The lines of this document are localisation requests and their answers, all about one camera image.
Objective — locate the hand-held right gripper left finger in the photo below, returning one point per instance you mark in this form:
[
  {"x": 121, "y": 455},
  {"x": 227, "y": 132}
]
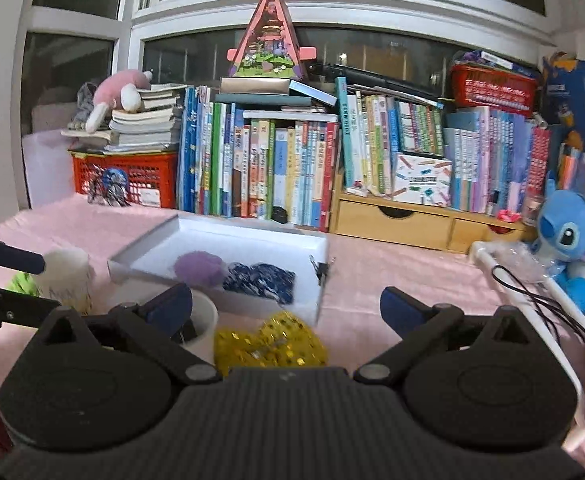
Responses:
[{"x": 170, "y": 305}]

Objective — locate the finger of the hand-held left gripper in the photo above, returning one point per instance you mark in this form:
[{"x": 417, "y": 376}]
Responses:
[
  {"x": 7, "y": 305},
  {"x": 20, "y": 260}
]

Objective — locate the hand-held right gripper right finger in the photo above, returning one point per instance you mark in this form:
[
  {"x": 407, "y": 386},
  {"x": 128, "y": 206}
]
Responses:
[{"x": 397, "y": 307}]

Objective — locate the green scrunchie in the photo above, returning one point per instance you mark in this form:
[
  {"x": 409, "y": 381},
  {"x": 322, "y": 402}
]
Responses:
[{"x": 22, "y": 284}]

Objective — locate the white paper cup yellow print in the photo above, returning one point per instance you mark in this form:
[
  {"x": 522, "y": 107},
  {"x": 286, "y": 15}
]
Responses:
[{"x": 67, "y": 275}]

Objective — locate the shallow white cardboard box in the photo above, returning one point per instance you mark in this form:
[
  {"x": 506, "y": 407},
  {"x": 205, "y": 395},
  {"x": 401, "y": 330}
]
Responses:
[{"x": 252, "y": 240}]

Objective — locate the yellow sequin scrunchie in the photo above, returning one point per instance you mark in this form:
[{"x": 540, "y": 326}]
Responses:
[{"x": 272, "y": 342}]

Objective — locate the pink tablecloth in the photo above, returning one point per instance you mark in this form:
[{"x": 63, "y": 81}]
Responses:
[{"x": 397, "y": 270}]

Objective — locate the purple fluffy scrunchie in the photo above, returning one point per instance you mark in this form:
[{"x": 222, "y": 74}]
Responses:
[{"x": 197, "y": 267}]

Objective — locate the black binder clip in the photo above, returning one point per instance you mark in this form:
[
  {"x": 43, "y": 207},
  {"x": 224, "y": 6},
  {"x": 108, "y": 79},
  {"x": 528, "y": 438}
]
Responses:
[{"x": 322, "y": 271}]

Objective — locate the navy patterned scrunchie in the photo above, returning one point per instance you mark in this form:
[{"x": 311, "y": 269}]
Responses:
[{"x": 260, "y": 280}]

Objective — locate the wooden drawer organizer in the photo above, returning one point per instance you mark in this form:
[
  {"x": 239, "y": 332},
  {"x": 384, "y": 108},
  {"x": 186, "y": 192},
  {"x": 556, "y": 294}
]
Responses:
[{"x": 367, "y": 217}]

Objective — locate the small bicycle model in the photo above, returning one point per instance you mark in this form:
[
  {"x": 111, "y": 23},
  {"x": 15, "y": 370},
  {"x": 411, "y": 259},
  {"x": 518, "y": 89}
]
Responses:
[{"x": 103, "y": 191}]

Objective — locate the white tube stand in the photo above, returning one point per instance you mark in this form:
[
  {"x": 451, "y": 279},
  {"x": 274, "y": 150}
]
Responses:
[{"x": 517, "y": 286}]

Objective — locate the white patterned printer box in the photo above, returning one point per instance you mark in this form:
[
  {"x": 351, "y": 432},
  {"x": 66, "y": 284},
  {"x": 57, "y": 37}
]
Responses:
[{"x": 422, "y": 180}]

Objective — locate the clear plastic wrap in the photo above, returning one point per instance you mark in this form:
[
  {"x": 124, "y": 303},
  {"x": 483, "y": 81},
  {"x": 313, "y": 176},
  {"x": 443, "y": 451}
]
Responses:
[{"x": 522, "y": 260}]

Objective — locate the red plastic basket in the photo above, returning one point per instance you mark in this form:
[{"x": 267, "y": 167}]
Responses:
[
  {"x": 145, "y": 172},
  {"x": 492, "y": 90}
]

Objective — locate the pink scrunchie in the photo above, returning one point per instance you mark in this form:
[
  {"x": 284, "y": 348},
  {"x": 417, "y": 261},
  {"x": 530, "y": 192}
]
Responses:
[{"x": 509, "y": 215}]

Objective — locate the row of colourful children's books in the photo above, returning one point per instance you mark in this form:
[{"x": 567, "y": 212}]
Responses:
[{"x": 252, "y": 170}]

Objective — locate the grey plush toy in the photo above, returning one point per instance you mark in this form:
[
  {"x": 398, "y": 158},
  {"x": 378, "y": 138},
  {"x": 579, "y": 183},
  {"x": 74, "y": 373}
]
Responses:
[{"x": 85, "y": 105}]

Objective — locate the row of green spine books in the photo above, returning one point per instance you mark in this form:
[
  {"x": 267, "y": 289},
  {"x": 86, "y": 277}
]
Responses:
[{"x": 372, "y": 140}]

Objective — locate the row of blue pink books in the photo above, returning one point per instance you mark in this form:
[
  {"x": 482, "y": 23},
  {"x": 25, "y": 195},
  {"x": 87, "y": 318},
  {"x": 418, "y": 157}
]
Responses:
[{"x": 492, "y": 160}]

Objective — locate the stack of worn books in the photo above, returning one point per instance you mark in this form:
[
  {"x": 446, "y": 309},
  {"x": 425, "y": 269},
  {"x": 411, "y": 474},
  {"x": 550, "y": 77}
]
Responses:
[{"x": 142, "y": 125}]

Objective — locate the blue alien plush toy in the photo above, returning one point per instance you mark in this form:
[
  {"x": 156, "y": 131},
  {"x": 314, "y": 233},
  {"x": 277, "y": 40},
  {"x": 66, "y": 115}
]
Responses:
[{"x": 564, "y": 232}]

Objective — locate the pink plush toy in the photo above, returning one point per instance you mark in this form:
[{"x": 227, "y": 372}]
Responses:
[{"x": 117, "y": 89}]

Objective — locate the pile of flat books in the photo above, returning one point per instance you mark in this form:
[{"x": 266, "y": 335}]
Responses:
[{"x": 272, "y": 105}]

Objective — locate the row of thin booklets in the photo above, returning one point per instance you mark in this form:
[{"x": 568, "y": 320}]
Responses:
[{"x": 582, "y": 175}]

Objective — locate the books lying in basket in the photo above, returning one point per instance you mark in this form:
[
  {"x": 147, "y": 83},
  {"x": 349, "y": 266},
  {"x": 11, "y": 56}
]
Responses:
[{"x": 492, "y": 60}]

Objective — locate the blue carton box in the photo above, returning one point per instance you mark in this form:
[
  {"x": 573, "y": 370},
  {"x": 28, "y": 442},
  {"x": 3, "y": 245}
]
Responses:
[{"x": 577, "y": 100}]

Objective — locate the triangular pink diorama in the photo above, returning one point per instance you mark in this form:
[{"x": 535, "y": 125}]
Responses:
[{"x": 270, "y": 45}]

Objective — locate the white window frame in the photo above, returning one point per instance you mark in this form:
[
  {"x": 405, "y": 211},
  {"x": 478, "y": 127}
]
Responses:
[{"x": 212, "y": 17}]

